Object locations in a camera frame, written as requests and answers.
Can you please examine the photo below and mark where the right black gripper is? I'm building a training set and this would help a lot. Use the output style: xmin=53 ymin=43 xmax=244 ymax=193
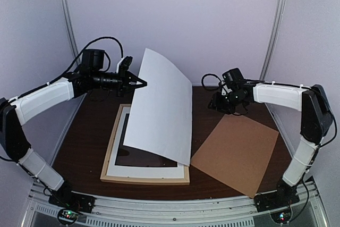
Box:
xmin=208 ymin=89 xmax=245 ymax=114

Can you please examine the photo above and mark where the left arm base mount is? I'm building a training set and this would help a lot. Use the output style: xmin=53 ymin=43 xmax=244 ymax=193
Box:
xmin=48 ymin=193 xmax=96 ymax=213

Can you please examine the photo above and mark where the brown backing board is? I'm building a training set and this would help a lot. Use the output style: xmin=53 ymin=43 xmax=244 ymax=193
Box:
xmin=191 ymin=115 xmax=278 ymax=198

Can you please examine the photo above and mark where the left aluminium corner post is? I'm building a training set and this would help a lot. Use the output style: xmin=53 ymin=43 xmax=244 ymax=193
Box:
xmin=60 ymin=0 xmax=78 ymax=58

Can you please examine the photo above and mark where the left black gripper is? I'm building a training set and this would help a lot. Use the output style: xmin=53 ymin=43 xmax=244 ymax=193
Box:
xmin=91 ymin=65 xmax=147 ymax=97

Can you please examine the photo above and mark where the right aluminium corner post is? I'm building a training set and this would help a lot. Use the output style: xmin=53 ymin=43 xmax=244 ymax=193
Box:
xmin=260 ymin=0 xmax=290 ymax=80

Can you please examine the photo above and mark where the light wooden picture frame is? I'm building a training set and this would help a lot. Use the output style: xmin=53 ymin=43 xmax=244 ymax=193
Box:
xmin=100 ymin=104 xmax=191 ymax=185

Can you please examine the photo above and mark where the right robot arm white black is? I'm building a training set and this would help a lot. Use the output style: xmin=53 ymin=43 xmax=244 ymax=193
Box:
xmin=208 ymin=68 xmax=337 ymax=207

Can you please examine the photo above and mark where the aluminium corner post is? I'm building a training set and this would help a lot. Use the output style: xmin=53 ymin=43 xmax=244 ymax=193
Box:
xmin=260 ymin=0 xmax=290 ymax=80
xmin=60 ymin=0 xmax=78 ymax=58

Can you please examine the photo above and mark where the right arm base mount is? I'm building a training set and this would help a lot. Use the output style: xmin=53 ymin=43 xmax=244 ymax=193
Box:
xmin=253 ymin=191 xmax=300 ymax=212

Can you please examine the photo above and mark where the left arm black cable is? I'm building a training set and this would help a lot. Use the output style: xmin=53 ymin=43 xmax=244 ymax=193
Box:
xmin=66 ymin=37 xmax=125 ymax=73

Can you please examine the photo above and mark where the cat photo print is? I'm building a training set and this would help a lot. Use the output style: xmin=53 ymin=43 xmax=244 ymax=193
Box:
xmin=124 ymin=48 xmax=192 ymax=166

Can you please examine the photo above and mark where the aluminium front rail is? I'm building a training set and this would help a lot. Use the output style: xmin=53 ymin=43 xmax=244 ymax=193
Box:
xmin=19 ymin=181 xmax=330 ymax=226

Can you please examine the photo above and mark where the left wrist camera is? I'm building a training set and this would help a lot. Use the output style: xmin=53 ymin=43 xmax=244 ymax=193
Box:
xmin=116 ymin=56 xmax=133 ymax=73

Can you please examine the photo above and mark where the white mat board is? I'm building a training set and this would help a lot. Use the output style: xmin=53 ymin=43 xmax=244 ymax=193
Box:
xmin=106 ymin=110 xmax=188 ymax=179

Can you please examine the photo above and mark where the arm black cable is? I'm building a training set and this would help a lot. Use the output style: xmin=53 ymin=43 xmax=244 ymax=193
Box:
xmin=66 ymin=37 xmax=125 ymax=73
xmin=201 ymin=74 xmax=250 ymax=117

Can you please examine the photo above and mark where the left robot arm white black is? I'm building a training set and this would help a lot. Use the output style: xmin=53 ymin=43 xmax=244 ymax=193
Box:
xmin=1 ymin=49 xmax=147 ymax=208

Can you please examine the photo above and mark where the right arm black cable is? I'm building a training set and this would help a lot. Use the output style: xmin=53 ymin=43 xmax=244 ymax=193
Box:
xmin=201 ymin=74 xmax=250 ymax=117

